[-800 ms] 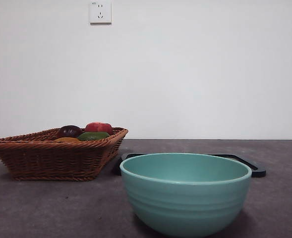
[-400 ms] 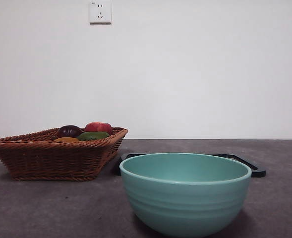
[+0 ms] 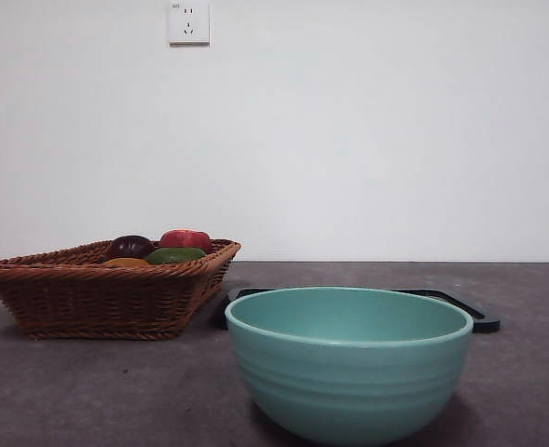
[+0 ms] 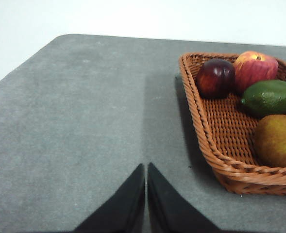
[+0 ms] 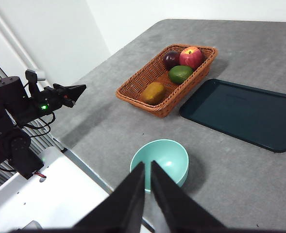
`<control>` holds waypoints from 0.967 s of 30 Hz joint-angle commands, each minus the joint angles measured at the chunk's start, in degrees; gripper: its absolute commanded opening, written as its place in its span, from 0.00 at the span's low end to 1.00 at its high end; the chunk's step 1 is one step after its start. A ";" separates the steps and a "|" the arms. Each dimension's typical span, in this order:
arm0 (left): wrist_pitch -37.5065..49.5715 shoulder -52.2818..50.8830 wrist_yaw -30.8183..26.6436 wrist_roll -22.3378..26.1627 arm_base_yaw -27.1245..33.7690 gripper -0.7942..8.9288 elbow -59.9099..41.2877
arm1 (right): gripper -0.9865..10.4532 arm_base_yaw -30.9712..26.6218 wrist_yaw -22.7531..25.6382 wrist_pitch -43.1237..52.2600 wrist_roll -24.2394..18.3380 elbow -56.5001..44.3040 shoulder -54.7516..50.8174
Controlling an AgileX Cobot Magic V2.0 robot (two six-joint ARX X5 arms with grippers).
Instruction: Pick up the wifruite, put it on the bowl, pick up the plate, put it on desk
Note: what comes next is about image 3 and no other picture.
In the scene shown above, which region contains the yellow-orange kiwifruit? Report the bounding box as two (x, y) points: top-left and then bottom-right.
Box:
(103, 257), (153, 268)

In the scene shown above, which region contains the teal ribbed bowl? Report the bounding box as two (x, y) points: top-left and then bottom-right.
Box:
(224, 286), (474, 444)

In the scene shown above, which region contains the red apple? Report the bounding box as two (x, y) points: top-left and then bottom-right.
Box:
(158, 228), (213, 255)

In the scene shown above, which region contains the green avocado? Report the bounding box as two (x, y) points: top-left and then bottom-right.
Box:
(144, 247), (208, 266)

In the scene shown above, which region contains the dark purple fruit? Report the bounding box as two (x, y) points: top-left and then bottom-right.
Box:
(107, 235), (156, 262)

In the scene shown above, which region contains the brown wicker basket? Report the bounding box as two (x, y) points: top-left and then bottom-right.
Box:
(0, 237), (242, 340)

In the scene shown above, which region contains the dark rectangular tray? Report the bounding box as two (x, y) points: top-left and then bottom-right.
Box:
(214, 287), (501, 334)

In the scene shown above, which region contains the white wall socket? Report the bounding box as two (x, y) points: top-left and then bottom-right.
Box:
(169, 1), (211, 47)

